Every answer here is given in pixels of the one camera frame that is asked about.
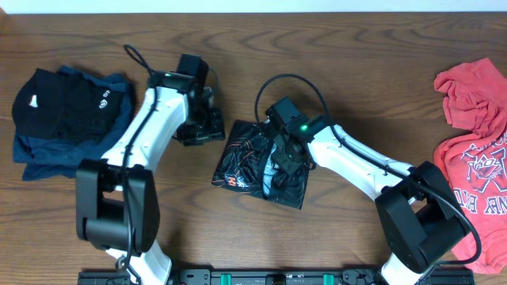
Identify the black printed cycling jersey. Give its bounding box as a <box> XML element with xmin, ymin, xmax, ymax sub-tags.
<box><xmin>212</xmin><ymin>120</ymin><xmax>310</xmax><ymax>209</ymax></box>

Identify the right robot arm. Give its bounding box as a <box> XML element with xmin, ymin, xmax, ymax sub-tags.
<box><xmin>265</xmin><ymin>97</ymin><xmax>471</xmax><ymax>284</ymax></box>

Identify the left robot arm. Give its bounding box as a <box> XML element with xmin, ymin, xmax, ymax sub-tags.
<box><xmin>76</xmin><ymin>54</ymin><xmax>225</xmax><ymax>284</ymax></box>

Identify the folded black shirt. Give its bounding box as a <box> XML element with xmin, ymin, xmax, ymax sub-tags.
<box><xmin>12</xmin><ymin>69</ymin><xmax>124</xmax><ymax>143</ymax></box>

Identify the folded navy blue shirt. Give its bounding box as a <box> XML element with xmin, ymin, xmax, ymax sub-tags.
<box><xmin>13</xmin><ymin>66</ymin><xmax>134</xmax><ymax>181</ymax></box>

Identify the red printed t-shirt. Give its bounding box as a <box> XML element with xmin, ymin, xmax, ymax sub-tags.
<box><xmin>433</xmin><ymin>58</ymin><xmax>506</xmax><ymax>275</ymax></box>

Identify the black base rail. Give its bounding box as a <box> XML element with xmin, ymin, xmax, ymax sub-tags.
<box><xmin>77</xmin><ymin>257</ymin><xmax>476</xmax><ymax>285</ymax></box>

